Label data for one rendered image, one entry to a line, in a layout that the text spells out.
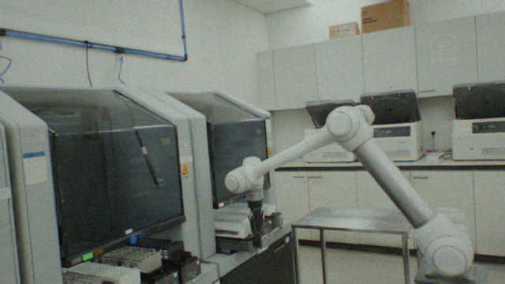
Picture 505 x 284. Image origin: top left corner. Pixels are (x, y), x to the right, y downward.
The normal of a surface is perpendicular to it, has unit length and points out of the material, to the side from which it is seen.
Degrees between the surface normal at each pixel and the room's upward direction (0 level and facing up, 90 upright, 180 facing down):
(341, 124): 85
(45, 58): 90
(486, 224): 90
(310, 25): 90
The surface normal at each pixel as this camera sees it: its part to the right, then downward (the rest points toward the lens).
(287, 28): -0.49, 0.08
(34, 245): 0.87, -0.04
